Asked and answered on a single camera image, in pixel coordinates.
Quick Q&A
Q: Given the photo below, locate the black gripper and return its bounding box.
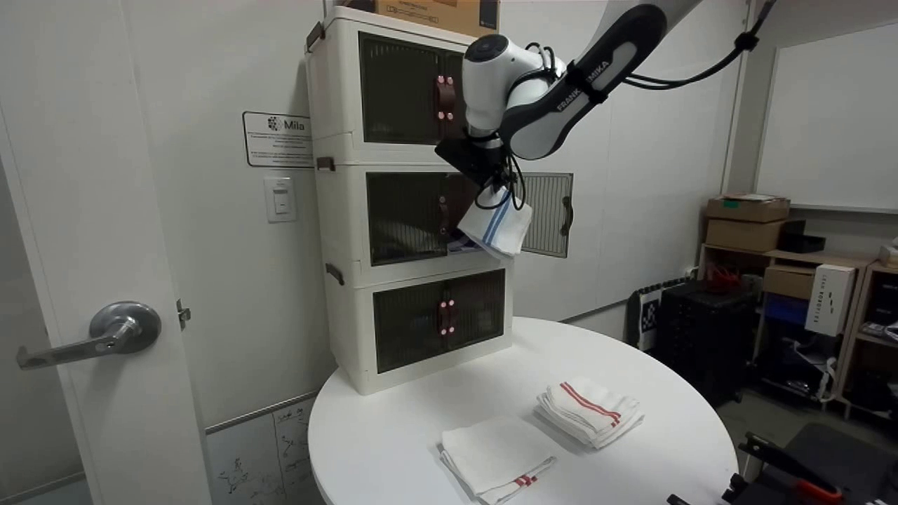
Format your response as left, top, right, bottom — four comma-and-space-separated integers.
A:
433, 133, 520, 212

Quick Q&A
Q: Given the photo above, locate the white towel with blue stripes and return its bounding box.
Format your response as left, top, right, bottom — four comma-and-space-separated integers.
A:
455, 189, 535, 262

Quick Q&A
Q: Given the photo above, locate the white three-tier storage cabinet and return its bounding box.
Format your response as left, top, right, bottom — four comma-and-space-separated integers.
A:
304, 4, 523, 397

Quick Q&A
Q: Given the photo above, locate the thick white red-striped towel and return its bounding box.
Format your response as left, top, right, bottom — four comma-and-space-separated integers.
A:
534, 376, 649, 452

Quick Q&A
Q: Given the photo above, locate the thin white towel red mark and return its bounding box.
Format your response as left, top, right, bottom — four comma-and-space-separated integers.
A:
430, 415, 562, 505

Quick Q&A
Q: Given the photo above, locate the cardboard box with black print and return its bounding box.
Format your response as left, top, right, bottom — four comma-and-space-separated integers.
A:
360, 0, 501, 41

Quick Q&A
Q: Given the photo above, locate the black framed panel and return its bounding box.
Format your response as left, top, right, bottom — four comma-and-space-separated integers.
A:
622, 279, 689, 358

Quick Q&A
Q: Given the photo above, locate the flat brown cardboard box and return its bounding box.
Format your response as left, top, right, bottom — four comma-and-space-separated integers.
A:
705, 195, 793, 229

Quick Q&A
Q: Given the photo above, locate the black crate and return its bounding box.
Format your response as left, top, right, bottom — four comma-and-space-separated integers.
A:
650, 279, 764, 408

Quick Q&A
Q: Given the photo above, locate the small tan cardboard box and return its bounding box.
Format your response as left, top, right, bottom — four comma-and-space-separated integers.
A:
760, 265, 819, 303

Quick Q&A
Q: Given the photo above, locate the wooden shelf unit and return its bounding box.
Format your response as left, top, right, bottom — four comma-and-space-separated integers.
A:
696, 238, 898, 431

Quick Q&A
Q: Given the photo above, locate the black device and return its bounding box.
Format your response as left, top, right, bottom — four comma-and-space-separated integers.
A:
775, 217, 831, 257

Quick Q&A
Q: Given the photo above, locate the blue bin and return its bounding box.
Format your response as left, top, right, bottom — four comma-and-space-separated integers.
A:
760, 294, 813, 332

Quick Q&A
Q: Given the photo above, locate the white poster with drawings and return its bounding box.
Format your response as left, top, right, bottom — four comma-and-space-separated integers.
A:
201, 397, 325, 505

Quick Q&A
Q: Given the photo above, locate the white upright box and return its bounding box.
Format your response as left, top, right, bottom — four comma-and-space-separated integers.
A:
803, 262, 858, 341

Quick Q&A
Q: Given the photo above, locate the white room door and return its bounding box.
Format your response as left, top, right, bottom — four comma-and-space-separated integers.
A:
0, 0, 215, 505

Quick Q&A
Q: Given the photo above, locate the black and red tool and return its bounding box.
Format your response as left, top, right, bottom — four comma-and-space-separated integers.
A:
722, 431, 851, 505

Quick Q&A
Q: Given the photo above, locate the white light switch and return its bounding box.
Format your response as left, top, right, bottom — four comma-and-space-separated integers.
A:
263, 175, 301, 229

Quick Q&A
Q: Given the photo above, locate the white wall sign plate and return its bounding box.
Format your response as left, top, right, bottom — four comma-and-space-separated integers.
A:
238, 109, 318, 172

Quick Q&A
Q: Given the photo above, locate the white wall whiteboard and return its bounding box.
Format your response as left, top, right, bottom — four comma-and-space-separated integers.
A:
751, 21, 898, 220

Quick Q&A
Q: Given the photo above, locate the silver door lever handle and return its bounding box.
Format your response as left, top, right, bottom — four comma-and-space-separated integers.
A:
13, 297, 166, 372

